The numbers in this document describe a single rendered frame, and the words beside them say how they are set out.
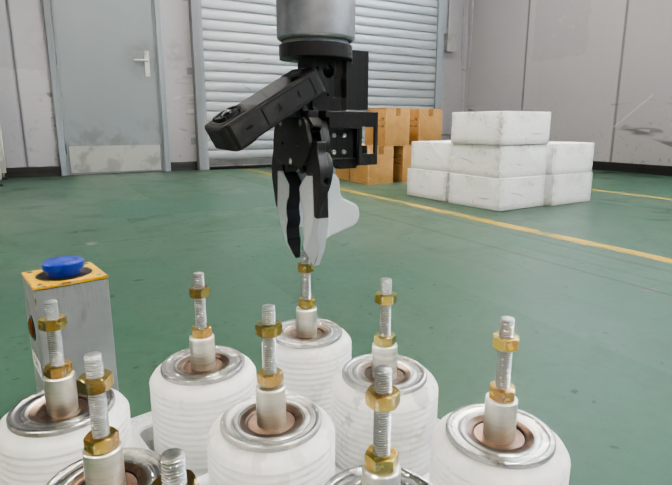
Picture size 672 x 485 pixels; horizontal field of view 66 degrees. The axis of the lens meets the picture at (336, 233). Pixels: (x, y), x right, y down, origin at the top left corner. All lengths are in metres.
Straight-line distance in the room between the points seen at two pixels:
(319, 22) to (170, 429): 0.38
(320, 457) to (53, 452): 0.19
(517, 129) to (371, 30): 3.80
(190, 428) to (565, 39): 6.26
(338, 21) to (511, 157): 2.57
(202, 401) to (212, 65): 5.31
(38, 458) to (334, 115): 0.36
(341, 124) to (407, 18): 6.39
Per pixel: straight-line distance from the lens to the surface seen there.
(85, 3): 5.61
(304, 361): 0.52
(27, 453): 0.45
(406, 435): 0.46
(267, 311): 0.37
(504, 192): 2.99
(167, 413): 0.49
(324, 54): 0.50
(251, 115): 0.46
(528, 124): 3.10
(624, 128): 6.01
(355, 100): 0.53
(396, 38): 6.77
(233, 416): 0.42
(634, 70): 6.01
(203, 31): 5.71
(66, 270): 0.60
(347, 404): 0.45
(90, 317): 0.60
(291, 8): 0.51
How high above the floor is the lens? 0.47
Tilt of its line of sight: 12 degrees down
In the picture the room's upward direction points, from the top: straight up
